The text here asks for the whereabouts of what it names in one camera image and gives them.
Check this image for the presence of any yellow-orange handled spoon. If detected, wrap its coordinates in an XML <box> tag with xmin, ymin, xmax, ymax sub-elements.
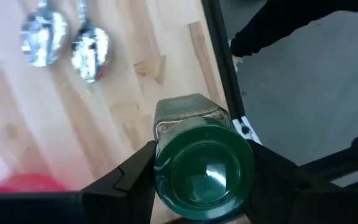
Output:
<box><xmin>19</xmin><ymin>0</ymin><xmax>70</xmax><ymax>68</ymax></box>

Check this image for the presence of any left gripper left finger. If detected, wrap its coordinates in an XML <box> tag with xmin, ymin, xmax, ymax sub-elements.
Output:
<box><xmin>0</xmin><ymin>140</ymin><xmax>157</xmax><ymax>224</ymax></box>

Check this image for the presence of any small green cup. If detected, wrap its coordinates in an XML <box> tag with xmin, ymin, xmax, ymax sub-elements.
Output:
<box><xmin>153</xmin><ymin>93</ymin><xmax>257</xmax><ymax>221</ymax></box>

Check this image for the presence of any black aluminium table frame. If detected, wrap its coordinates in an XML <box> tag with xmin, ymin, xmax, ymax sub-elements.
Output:
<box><xmin>201</xmin><ymin>0</ymin><xmax>358</xmax><ymax>187</ymax></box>

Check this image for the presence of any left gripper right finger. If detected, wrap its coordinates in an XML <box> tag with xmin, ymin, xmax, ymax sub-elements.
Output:
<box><xmin>244</xmin><ymin>139</ymin><xmax>358</xmax><ymax>224</ymax></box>

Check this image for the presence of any pink plastic bowl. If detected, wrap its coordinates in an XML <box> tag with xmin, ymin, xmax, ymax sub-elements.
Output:
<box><xmin>0</xmin><ymin>173</ymin><xmax>68</xmax><ymax>194</ymax></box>

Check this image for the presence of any all-metal spoon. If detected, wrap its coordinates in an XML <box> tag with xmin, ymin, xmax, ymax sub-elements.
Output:
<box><xmin>70</xmin><ymin>0</ymin><xmax>111</xmax><ymax>83</ymax></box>

